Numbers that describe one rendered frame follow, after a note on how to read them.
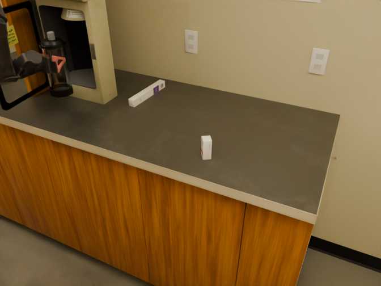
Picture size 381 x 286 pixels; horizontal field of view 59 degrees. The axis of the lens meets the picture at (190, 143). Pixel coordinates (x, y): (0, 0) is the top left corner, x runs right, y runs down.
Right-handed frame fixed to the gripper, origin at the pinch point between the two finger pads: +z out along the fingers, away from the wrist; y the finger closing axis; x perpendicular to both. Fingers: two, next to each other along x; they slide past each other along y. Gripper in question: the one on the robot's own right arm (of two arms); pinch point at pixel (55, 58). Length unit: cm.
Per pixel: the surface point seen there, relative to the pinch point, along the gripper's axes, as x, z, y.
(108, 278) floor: 120, -11, -20
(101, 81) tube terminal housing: 12.7, 12.8, -12.5
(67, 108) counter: 25.0, 2.7, 1.0
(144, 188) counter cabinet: 43, -14, -50
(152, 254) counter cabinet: 85, -12, -50
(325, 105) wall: 22, 53, -110
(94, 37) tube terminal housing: -7.4, 12.0, -12.7
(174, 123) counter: 25, 11, -51
